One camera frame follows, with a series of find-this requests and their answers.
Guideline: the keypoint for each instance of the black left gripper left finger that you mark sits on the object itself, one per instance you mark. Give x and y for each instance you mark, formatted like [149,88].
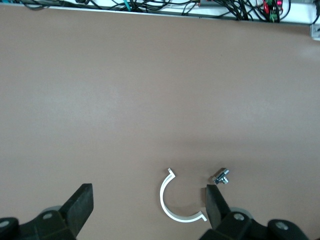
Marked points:
[75,207]

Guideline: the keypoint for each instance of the white curved plastic bracket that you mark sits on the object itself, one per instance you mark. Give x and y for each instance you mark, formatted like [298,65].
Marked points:
[162,197]

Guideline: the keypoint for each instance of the brown table cover sheet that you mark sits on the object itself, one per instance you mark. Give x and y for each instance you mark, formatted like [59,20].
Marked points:
[125,100]

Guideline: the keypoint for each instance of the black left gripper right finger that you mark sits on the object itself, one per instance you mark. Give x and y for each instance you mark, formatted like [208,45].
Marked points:
[217,210]

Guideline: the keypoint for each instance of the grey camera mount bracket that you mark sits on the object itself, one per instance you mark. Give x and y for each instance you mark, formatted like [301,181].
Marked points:
[315,31]

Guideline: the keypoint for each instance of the silver metal fitting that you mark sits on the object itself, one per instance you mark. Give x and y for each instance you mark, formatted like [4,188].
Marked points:
[220,176]

